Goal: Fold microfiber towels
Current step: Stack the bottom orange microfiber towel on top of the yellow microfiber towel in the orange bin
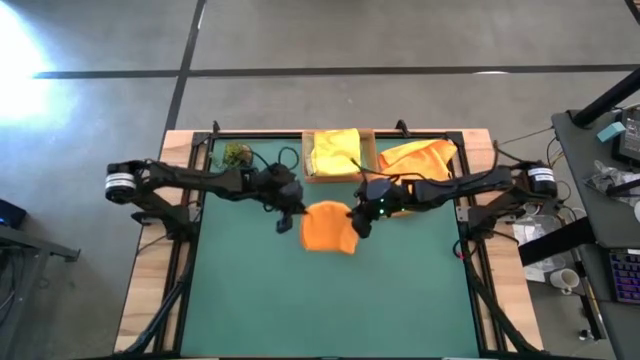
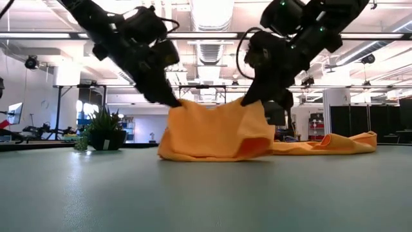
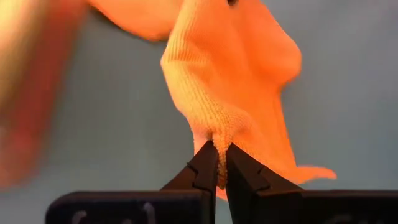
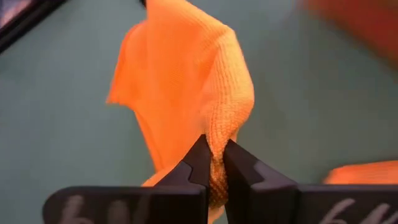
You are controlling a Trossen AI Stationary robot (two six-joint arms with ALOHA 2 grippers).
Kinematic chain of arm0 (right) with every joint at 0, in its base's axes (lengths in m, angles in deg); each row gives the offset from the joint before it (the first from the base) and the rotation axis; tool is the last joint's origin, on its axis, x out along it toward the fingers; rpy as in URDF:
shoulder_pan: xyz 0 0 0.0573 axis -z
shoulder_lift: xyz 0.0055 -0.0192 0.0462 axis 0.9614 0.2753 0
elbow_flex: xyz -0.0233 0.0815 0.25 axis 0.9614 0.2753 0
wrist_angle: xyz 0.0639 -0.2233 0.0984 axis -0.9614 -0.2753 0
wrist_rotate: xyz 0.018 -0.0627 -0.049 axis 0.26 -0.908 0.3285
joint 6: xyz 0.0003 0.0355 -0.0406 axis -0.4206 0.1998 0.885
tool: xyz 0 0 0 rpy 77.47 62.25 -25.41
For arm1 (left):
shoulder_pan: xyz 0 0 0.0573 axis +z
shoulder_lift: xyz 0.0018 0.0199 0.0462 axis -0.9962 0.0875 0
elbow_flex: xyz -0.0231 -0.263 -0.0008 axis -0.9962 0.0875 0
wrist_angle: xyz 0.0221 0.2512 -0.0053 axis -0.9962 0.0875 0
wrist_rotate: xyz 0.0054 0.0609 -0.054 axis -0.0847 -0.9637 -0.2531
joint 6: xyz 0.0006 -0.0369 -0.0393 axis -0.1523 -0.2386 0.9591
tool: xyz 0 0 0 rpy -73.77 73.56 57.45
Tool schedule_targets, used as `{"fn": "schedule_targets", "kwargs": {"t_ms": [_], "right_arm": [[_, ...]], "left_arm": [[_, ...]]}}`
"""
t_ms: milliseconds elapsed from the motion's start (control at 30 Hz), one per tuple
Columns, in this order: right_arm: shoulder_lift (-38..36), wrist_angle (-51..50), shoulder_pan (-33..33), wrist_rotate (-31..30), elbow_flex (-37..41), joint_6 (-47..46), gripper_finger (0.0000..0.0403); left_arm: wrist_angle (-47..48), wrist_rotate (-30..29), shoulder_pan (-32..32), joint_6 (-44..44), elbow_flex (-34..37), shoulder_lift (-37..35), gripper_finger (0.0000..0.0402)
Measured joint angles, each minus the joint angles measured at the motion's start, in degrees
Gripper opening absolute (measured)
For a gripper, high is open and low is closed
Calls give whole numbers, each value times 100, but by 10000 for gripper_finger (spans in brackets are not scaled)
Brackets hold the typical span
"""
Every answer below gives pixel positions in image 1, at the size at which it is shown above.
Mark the grey side desk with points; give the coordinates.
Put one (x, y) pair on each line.
(615, 225)

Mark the yellow microfiber towel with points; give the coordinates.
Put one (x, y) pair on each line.
(336, 152)

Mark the teal foam block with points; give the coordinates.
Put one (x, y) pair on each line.
(611, 131)

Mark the black equipment stand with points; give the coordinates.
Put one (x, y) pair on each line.
(40, 242)

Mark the black device with blue light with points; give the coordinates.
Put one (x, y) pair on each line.
(10, 214)

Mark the teal table mat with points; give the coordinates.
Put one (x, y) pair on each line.
(325, 300)

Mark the white paper bag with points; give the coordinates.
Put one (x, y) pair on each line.
(530, 232)

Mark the dark backlit keyboard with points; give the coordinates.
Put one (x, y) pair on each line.
(627, 275)

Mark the orange microfiber towel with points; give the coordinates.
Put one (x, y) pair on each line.
(425, 157)

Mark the black desktop device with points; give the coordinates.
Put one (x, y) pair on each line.
(631, 135)

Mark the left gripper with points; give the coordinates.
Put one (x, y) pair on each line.
(280, 190)

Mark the small potted plant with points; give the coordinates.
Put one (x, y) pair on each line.
(235, 155)

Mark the orange towel with white label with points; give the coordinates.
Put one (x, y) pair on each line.
(327, 230)

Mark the black table frame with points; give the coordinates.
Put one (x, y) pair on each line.
(260, 134)

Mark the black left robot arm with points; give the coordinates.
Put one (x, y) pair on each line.
(190, 180)

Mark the black desk beam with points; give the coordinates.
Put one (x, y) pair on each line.
(555, 242)

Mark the white mug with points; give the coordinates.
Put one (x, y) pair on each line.
(565, 279)

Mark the translucent plastic bin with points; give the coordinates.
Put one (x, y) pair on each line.
(370, 150)

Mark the black pole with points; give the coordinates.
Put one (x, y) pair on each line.
(607, 100)

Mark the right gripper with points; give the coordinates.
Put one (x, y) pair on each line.
(380, 197)

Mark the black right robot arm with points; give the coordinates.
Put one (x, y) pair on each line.
(465, 185)

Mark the clear plastic bag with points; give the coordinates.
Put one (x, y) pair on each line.
(607, 175)

